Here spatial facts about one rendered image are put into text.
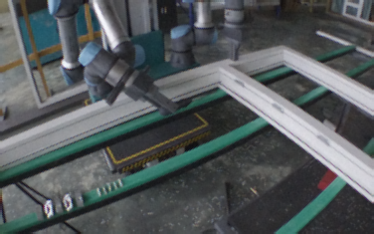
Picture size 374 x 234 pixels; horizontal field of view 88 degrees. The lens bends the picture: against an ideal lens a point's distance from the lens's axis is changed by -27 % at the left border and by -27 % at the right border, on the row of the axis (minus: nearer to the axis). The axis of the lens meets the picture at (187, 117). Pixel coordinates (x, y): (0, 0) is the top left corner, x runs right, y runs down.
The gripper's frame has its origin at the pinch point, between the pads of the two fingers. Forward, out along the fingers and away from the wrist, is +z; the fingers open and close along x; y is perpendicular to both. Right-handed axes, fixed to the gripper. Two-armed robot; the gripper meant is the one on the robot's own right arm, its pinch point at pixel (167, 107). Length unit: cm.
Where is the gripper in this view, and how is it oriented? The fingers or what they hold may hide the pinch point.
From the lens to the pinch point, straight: 77.4
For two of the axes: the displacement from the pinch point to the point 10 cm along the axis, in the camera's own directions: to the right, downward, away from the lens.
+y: 4.6, -8.4, 2.9
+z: 7.9, 5.4, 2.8
